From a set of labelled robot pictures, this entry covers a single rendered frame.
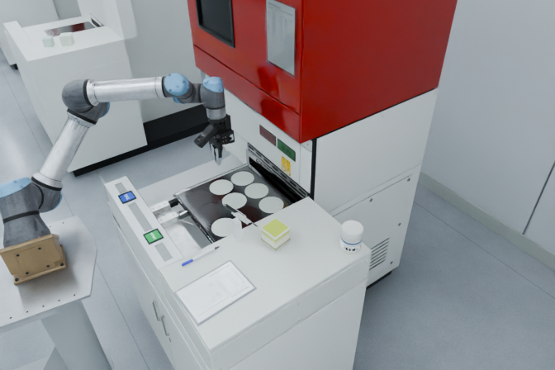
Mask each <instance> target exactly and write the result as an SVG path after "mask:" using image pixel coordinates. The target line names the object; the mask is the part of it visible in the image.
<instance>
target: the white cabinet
mask: <svg viewBox="0 0 555 370"><path fill-rule="evenodd" d="M108 206H109V205H108ZM109 208H110V206H109ZM110 211H111V216H112V219H113V221H114V224H115V227H116V232H117V234H118V237H119V240H120V242H121V247H122V250H123V253H124V255H125V258H126V263H127V266H128V269H129V271H130V275H131V279H132V282H133V284H134V287H135V291H136V295H137V297H138V300H139V303H140V307H141V309H142V311H143V312H144V313H145V316H146V318H147V320H148V321H149V323H150V325H151V327H152V329H153V331H154V332H155V334H156V336H157V338H158V340H159V342H160V343H161V345H162V347H163V349H164V351H165V353H166V354H167V356H168V359H169V361H170V362H171V364H172V365H173V368H174V370H209V368H208V367H207V365H206V364H205V362H204V360H203V359H202V356H201V355H200V354H199V352H198V351H197V348H196V347H195V345H194V343H193V342H192V341H191V339H190V337H189V336H188V334H187V332H186V330H185V329H184V328H183V325H182V324H181V322H180V320H179V319H178V317H177V316H176V314H175V313H174V311H173V309H172V307H171V306H170V305H169V303H168V301H167V299H166V297H164V295H163V293H162V292H161V291H160V289H159V287H158V285H157V284H156V282H155V280H154V279H153V277H152V276H151V274H150V272H149V270H148V269H147V267H146V266H145V264H144V262H143V261H142V259H141V257H140V256H139V254H138V253H137V251H136V249H135V247H134V245H133V244H132V243H131V241H130V239H129V237H128V236H127V234H126V232H125V231H124V229H123V228H122V226H121V224H120V222H119V220H118V219H117V218H116V216H115V214H114V213H113V211H112V209H111V208H110ZM367 281H368V279H367V278H366V279H365V280H363V281H362V282H360V283H359V284H358V285H356V286H355V287H353V288H351V289H349V290H348V291H346V292H345V293H344V294H342V295H341V296H339V297H337V298H335V299H334V300H333V301H331V302H330V303H328V304H327V305H325V306H323V307H322V308H320V309H319V310H318V311H316V312H314V313H313V314H311V315H309V316H308V317H306V318H305V319H304V320H302V321H300V322H299V323H297V324H296V325H294V326H293V327H291V328H290V329H289V330H286V331H285V332H283V333H282V334H280V335H279V336H278V337H276V338H275V339H272V340H271V341H269V342H268V343H266V344H265V345H264V346H262V347H261V348H259V349H257V350H255V351H254V352H252V353H251V354H250V355H248V356H247V357H245V358H243V359H242V360H240V361H239V362H237V363H236V364H234V365H233V366H231V367H230V368H228V369H226V370H353V361H354V356H355V351H356V346H357V341H358V332H359V326H360V321H361V316H362V311H363V302H364V297H365V291H366V286H367Z"/></svg>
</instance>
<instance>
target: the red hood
mask: <svg viewBox="0 0 555 370"><path fill-rule="evenodd" d="M457 2H458V0H187V6H188V13H189V20H190V27H191V33H192V43H193V52H194V58H195V65H196V67H198V68H199V69H200V70H201V71H202V72H204V73H205V74H207V75H208V76H209V77H219V78H221V79H222V81H223V86H224V88H226V89H227V90H228V91H230V92H231V93H233V94H234V95H236V97H238V98H239V99H240V100H242V101H243V102H245V103H246V104H247V105H249V106H250V107H252V108H253V109H254V110H255V111H257V112H258V113H259V114H261V115H262V116H264V117H265V118H266V119H268V120H269V121H271V122H272V123H273V124H274V125H275V126H277V127H278V128H280V129H281V130H283V131H284V132H285V133H287V134H288V135H289V136H291V137H292V138H293V139H294V140H296V141H297V142H299V143H300V144H302V143H304V142H307V141H308V140H312V139H314V138H316V137H318V136H320V135H323V134H326V133H328V132H330V131H332V130H336V129H338V128H340V127H342V126H346V125H347V124H349V123H352V122H354V121H357V120H359V119H362V118H364V117H366V116H369V115H372V114H373V113H376V112H378V111H381V110H383V109H386V108H388V107H391V106H393V105H395V104H397V103H399V102H403V101H405V100H407V99H409V98H412V97H414V96H417V95H419V94H421V93H424V92H427V91H429V90H431V89H433V88H436V87H438V86H439V80H440V76H441V72H442V68H443V64H444V57H445V54H446V50H447V46H448V39H449V36H450V31H451V28H452V24H453V17H454V13H455V10H456V6H457Z"/></svg>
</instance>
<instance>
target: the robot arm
mask: <svg viewBox="0 0 555 370"><path fill-rule="evenodd" d="M224 91H225V89H224V86H223V81H222V79H221V78H219V77H208V78H204V80H203V83H191V82H190V81H189V80H187V78H186V77H185V76H184V75H182V74H179V73H171V74H169V75H168V76H163V77H153V78H131V79H119V80H108V81H95V80H94V79H92V78H91V79H79V80H74V81H71V82H69V83H67V84H66V85H65V86H64V88H63V90H62V94H61V96H62V100H63V103H64V105H65V106H66V107H67V108H68V109H67V111H66V112H67V114H68V119H67V120H66V122H65V123H64V126H63V128H62V130H61V132H60V133H59V135H58V137H57V139H56V141H55V143H54V145H53V147H52V149H51V150H50V152H49V154H48V156H47V158H46V160H45V162H44V163H43V165H42V167H41V169H40V172H38V173H33V175H32V177H31V179H29V178H28V177H24V178H18V179H14V180H11V181H8V182H5V183H1V184H0V214H1V217H2V222H3V225H4V232H3V242H2V244H3V247H4V248H6V247H9V246H12V245H15V244H20V243H23V242H26V241H28V240H33V239H36V238H39V237H41V236H45V235H49V234H51V233H50V229H49V228H48V226H47V225H46V223H45V222H44V221H43V220H42V219H41V217H40V213H46V212H48V211H52V210H54V209H55V208H56V207H57V206H58V205H59V204H60V202H61V200H62V194H61V190H62V188H63V183H62V179H63V177H64V175H65V173H66V171H67V170H68V168H69V165H70V164H71V162H72V160H73V158H74V156H75V155H76V153H77V151H78V148H79V146H80V145H81V143H82V141H83V139H84V137H85V135H86V134H87V132H88V129H89V128H90V127H91V126H95V125H96V124H97V121H98V119H99V118H101V117H104V116H105V115H106V114H107V113H108V111H109V109H110V102H117V101H129V100H140V99H152V98H164V97H172V98H173V100H174V102H176V103H182V104H185V103H205V104H206V114H207V117H208V121H209V122H210V123H211V124H210V125H209V126H208V127H207V128H206V129H205V130H204V131H203V132H202V133H201V134H200V135H199V136H198V137H197V138H196V139H195V140H194V143H195V144H196V145H197V146H198V147H200V148H203V147H204V146H205V145H206V143H207V142H208V141H209V145H210V148H211V152H212V155H213V158H214V160H215V162H216V163H217V164H218V165H221V161H222V159H225V158H226V157H228V156H229V155H230V151H226V150H225V146H223V145H227V144H231V143H234V142H235V135H234V131H233V130H232V129H231V120H230V115H228V114H227V113H226V109H225V94H224ZM230 135H233V140H232V137H230Z"/></svg>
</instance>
